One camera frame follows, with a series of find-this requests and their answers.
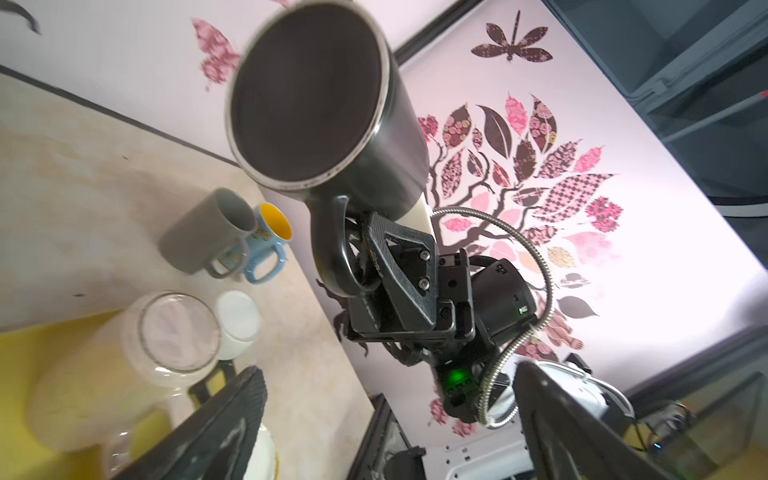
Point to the grey mug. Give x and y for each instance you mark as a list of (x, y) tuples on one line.
[(222, 221)]

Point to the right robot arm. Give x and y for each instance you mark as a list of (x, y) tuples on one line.
[(473, 386)]

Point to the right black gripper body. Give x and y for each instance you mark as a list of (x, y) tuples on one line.
[(481, 301)]

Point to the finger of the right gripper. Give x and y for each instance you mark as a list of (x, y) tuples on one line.
[(405, 261)]

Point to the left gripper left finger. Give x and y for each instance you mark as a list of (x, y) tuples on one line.
[(215, 442)]

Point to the pink beige mug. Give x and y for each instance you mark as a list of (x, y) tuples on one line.
[(143, 360)]

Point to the black white mug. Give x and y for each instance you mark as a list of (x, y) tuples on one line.
[(240, 321)]

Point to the cream white mug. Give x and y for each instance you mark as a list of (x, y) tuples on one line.
[(263, 463)]

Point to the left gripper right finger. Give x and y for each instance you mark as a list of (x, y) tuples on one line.
[(564, 440)]

